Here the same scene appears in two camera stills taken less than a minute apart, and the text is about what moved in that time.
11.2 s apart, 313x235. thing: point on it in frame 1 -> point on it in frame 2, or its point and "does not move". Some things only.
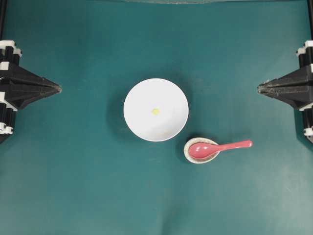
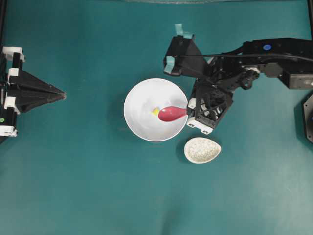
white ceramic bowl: x=156 y=109 does not move
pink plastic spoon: x=205 y=150 -> x=171 y=113
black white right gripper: x=296 y=87 -> x=204 y=110
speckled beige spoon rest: x=197 y=160 does not move
